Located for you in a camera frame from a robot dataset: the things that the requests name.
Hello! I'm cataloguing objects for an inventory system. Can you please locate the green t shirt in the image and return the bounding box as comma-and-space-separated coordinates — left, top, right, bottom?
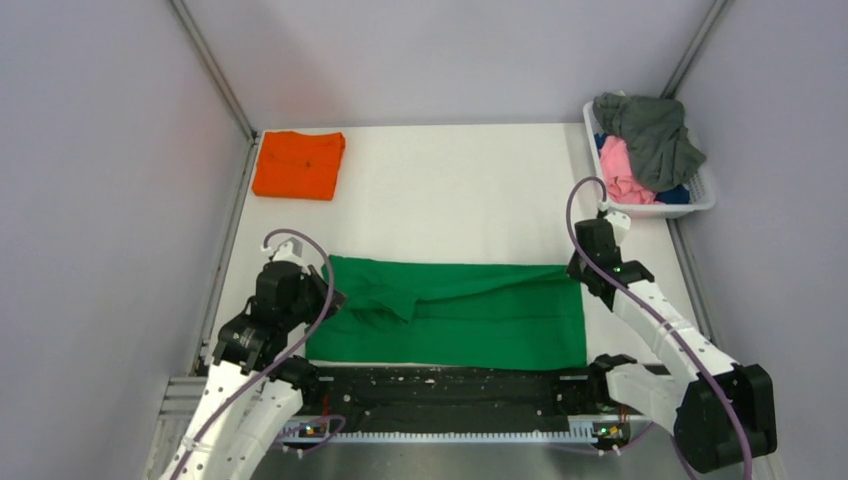
306, 256, 588, 371

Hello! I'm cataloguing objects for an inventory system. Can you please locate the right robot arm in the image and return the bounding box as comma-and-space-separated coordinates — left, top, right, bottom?
566, 212, 778, 474

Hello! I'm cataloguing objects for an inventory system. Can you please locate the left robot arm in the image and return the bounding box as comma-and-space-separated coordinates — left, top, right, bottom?
161, 260, 345, 479

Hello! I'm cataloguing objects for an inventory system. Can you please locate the pink t shirt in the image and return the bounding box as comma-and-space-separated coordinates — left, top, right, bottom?
599, 136, 656, 205

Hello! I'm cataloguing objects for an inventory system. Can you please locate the grey t shirt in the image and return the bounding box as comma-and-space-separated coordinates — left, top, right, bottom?
592, 92, 706, 193

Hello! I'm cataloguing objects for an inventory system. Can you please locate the white laundry basket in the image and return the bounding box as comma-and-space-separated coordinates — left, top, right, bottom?
582, 101, 716, 219

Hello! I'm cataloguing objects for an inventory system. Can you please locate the folded orange t shirt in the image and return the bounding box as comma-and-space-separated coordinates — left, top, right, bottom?
252, 131, 346, 201

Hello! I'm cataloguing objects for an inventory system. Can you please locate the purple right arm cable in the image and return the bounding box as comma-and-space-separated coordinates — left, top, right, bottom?
564, 176, 757, 480

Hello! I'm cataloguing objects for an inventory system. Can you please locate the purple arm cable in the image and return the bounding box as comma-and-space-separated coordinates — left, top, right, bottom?
168, 228, 349, 480
564, 176, 757, 480

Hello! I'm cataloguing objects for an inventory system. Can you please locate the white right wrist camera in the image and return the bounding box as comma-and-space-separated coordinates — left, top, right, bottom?
596, 209, 632, 245

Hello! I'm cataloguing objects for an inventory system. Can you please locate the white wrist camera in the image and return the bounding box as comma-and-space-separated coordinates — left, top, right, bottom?
262, 238, 306, 267
596, 209, 632, 245

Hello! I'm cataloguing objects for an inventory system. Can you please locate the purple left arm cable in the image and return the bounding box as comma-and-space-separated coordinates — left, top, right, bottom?
168, 228, 349, 480

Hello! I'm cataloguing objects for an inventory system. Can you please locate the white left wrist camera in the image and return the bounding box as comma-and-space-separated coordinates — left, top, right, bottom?
262, 238, 306, 267

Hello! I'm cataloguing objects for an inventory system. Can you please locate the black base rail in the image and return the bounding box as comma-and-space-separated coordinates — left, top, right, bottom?
282, 362, 648, 449

